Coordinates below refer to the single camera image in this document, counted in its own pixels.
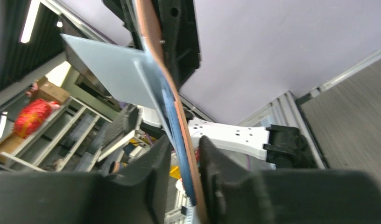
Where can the tan leather card holder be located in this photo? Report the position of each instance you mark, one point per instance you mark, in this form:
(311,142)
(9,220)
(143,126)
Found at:
(150,35)

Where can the black computer keyboard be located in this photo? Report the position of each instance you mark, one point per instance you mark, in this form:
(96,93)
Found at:
(123,123)

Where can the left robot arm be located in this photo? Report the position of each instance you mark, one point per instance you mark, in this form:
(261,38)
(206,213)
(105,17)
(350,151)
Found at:
(282,146)

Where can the red gold festive bag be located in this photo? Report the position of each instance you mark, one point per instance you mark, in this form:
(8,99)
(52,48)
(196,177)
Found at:
(33,116)

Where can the silver grey credit card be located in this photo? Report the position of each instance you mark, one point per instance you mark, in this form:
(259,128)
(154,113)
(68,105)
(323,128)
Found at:
(114,66)

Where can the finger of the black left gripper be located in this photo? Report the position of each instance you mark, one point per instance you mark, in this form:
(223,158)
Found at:
(181,47)
(124,9)

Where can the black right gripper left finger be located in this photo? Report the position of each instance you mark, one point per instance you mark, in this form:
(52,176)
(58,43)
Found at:
(135,194)

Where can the metal storage shelf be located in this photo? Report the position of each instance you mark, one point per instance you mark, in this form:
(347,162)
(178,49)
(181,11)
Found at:
(13,148)

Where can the light blue card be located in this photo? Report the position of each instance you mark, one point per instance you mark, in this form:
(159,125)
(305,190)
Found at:
(152,75)

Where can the brown cardboard box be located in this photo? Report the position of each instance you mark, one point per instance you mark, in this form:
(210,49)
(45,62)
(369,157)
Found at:
(44,89)

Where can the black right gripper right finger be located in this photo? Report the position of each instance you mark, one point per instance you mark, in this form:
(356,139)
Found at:
(235,195)

